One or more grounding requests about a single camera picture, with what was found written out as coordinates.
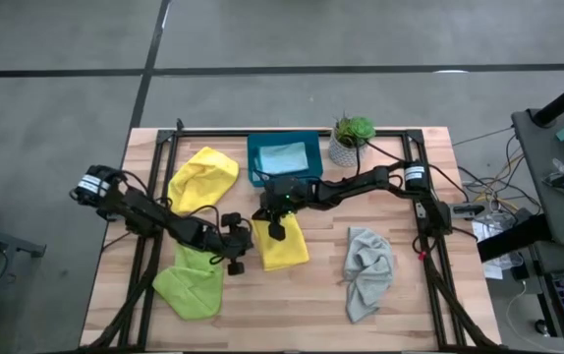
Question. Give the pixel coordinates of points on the black rectangular bar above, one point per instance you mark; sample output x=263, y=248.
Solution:
x=513, y=236

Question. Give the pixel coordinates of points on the red zip tie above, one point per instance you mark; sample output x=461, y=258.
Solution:
x=422, y=255

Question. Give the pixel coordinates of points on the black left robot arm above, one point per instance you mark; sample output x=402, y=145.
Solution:
x=149, y=216

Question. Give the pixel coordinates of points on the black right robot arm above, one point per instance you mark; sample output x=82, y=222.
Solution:
x=351, y=186

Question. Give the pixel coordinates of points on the lime green microfiber towel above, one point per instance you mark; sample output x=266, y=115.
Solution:
x=188, y=295

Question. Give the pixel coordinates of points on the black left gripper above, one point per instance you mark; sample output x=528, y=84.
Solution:
x=235, y=243

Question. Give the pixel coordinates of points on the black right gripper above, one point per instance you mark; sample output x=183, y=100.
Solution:
x=287, y=196

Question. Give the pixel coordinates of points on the succulent in patterned white pot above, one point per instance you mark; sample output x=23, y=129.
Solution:
x=348, y=150

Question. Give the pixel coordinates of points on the grey microfiber towel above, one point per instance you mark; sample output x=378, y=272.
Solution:
x=368, y=265

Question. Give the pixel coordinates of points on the yellow microfiber towel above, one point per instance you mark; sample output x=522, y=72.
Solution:
x=203, y=179
x=282, y=253

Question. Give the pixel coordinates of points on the light blue microfiber towel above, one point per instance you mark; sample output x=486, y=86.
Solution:
x=282, y=157

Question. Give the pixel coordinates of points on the grey side desk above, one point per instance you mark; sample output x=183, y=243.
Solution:
x=557, y=211

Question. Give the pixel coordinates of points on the teal plastic bin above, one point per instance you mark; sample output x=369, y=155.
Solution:
x=315, y=157

